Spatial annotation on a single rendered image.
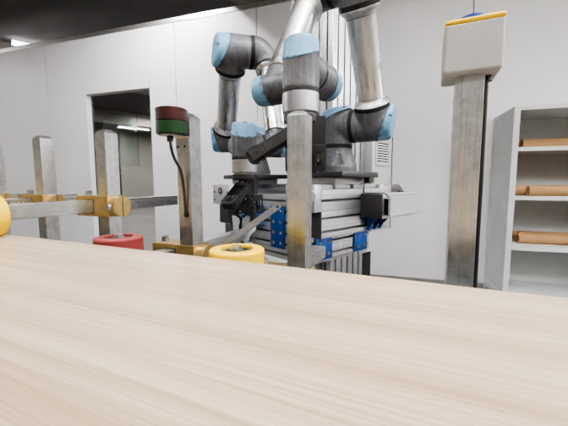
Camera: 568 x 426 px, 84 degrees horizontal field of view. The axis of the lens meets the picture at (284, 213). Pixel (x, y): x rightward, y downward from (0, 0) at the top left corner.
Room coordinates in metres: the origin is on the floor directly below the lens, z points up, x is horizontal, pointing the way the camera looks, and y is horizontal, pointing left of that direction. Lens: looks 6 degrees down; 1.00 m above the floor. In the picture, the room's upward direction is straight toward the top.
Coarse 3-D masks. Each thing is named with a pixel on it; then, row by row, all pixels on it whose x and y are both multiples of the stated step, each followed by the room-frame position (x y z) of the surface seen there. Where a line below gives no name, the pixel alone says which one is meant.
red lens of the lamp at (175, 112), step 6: (156, 108) 0.61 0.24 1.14; (162, 108) 0.60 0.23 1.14; (168, 108) 0.60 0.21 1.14; (174, 108) 0.60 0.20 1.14; (180, 108) 0.61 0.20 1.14; (156, 114) 0.61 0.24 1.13; (162, 114) 0.60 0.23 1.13; (168, 114) 0.60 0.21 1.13; (174, 114) 0.60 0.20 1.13; (180, 114) 0.61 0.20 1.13; (186, 114) 0.63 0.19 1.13; (186, 120) 0.63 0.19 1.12
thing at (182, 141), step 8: (168, 136) 0.62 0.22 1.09; (176, 136) 0.63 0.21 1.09; (184, 136) 0.64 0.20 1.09; (176, 144) 0.66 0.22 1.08; (184, 144) 0.65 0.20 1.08; (176, 160) 0.63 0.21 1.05; (184, 184) 0.65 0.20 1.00; (184, 192) 0.65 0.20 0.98; (184, 200) 0.65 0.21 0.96; (184, 208) 0.65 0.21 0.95; (184, 216) 0.65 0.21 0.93
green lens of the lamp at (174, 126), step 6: (162, 120) 0.60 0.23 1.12; (168, 120) 0.60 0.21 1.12; (174, 120) 0.60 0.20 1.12; (156, 126) 0.61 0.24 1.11; (162, 126) 0.60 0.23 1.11; (168, 126) 0.60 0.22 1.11; (174, 126) 0.60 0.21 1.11; (180, 126) 0.61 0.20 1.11; (186, 126) 0.63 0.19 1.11; (156, 132) 0.61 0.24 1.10; (174, 132) 0.60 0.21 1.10; (180, 132) 0.61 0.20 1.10; (186, 132) 0.62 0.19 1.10
